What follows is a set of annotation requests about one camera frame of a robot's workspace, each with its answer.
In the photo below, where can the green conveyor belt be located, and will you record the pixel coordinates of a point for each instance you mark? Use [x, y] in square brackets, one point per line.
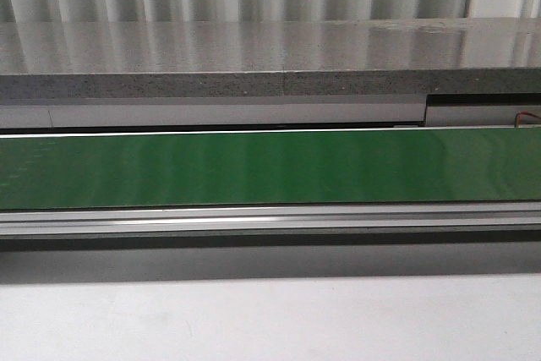
[256, 168]

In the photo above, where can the grey stone counter slab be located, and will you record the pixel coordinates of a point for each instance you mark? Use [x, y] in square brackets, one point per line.
[46, 60]

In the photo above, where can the aluminium conveyor front rail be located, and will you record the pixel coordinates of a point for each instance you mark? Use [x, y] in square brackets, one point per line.
[227, 226]

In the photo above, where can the silver conveyor rear rail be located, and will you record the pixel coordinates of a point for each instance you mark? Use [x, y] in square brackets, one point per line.
[261, 111]

